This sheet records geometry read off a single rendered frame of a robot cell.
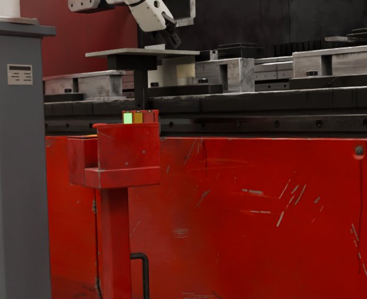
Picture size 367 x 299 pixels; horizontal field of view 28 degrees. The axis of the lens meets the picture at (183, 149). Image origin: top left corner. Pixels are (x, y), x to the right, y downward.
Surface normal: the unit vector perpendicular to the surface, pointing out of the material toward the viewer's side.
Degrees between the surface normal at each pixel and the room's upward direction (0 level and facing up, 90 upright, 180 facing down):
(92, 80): 90
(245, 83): 90
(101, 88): 90
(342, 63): 90
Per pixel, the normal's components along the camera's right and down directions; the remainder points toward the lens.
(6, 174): 0.81, 0.00
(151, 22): -0.48, 0.73
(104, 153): 0.49, 0.03
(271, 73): -0.73, 0.06
